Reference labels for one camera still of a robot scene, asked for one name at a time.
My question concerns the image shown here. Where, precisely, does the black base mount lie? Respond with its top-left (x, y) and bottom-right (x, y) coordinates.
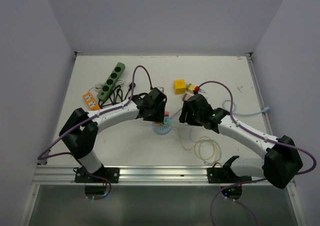
top-left (206, 159), bottom-right (252, 184)
top-left (73, 167), bottom-right (120, 184)

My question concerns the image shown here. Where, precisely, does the green power strip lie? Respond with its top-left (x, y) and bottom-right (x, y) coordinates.
top-left (97, 62), bottom-right (126, 102)

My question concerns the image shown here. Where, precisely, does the orange power strip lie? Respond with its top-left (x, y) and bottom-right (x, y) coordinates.
top-left (82, 92), bottom-right (101, 111)

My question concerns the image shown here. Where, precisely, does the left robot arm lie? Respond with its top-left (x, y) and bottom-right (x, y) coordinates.
top-left (59, 88), bottom-right (167, 183)

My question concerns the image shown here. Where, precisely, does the pink plug adapter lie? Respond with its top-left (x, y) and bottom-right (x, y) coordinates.
top-left (182, 93), bottom-right (192, 101)

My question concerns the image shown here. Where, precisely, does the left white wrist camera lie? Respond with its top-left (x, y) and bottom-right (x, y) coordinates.
top-left (157, 87), bottom-right (165, 93)

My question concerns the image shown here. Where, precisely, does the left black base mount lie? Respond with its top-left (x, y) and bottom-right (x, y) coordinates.
top-left (73, 167), bottom-right (120, 184)

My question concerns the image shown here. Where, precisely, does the pale yellow plug adapter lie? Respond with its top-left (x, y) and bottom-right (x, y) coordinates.
top-left (186, 83), bottom-right (196, 94)

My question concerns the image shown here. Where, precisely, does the aluminium rail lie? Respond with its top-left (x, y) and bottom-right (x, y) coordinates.
top-left (32, 164), bottom-right (296, 187)

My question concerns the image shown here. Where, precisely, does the small blue charger plug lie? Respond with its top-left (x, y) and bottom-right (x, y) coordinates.
top-left (163, 116), bottom-right (172, 127)

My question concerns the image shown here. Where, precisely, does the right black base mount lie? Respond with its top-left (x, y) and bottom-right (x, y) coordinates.
top-left (206, 159), bottom-right (252, 184)

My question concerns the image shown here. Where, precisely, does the yellow cube socket adapter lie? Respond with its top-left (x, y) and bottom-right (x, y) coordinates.
top-left (173, 79), bottom-right (187, 95)

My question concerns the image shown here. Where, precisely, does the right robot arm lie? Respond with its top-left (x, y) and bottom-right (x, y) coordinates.
top-left (179, 94), bottom-right (303, 189)

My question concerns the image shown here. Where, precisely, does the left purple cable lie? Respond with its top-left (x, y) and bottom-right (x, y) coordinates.
top-left (37, 65), bottom-right (154, 201)

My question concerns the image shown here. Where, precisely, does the yellowish thin cable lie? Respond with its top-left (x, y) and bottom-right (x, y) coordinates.
top-left (169, 125), bottom-right (223, 163)

